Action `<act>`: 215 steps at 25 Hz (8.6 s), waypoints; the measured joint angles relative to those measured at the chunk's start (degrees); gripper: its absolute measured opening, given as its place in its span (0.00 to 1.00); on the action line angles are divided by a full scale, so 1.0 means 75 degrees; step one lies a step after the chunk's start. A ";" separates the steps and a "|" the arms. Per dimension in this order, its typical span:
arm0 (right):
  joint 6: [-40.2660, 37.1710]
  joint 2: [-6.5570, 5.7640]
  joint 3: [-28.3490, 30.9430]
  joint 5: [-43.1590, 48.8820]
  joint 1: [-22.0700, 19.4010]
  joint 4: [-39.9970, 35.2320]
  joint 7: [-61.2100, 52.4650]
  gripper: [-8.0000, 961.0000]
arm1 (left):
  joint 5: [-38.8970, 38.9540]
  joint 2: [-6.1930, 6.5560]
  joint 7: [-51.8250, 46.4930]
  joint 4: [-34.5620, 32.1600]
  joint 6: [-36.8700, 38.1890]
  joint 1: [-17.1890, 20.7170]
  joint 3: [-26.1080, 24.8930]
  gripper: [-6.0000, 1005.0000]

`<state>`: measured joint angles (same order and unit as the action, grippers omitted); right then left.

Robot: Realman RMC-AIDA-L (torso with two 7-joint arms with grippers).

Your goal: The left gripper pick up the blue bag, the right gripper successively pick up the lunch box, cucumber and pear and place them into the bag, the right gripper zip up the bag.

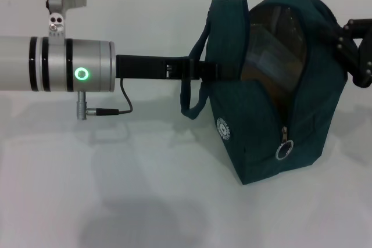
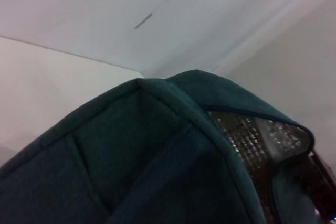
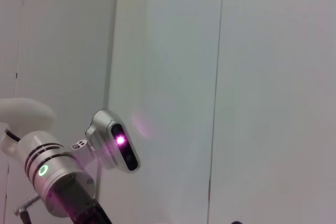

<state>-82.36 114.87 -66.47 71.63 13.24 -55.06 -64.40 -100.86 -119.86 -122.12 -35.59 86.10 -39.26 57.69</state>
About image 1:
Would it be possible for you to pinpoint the teal insulated lunch bag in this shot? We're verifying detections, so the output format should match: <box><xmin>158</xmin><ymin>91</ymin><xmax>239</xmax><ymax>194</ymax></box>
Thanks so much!
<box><xmin>180</xmin><ymin>0</ymin><xmax>349</xmax><ymax>185</ymax></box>

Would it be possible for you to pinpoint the left arm grey cable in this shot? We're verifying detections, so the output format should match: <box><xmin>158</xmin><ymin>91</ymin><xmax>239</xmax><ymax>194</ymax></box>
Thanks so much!
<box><xmin>76</xmin><ymin>78</ymin><xmax>134</xmax><ymax>121</ymax></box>

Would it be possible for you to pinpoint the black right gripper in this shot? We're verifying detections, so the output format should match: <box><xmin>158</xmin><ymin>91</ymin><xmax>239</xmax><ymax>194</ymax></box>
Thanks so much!
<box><xmin>333</xmin><ymin>19</ymin><xmax>372</xmax><ymax>89</ymax></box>

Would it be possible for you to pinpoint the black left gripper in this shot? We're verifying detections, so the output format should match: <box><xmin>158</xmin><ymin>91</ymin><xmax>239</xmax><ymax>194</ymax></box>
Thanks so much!
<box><xmin>115</xmin><ymin>54</ymin><xmax>244</xmax><ymax>83</ymax></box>

